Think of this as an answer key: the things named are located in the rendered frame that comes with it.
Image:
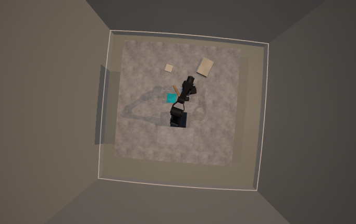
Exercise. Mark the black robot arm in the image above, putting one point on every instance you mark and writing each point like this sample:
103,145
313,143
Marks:
177,113

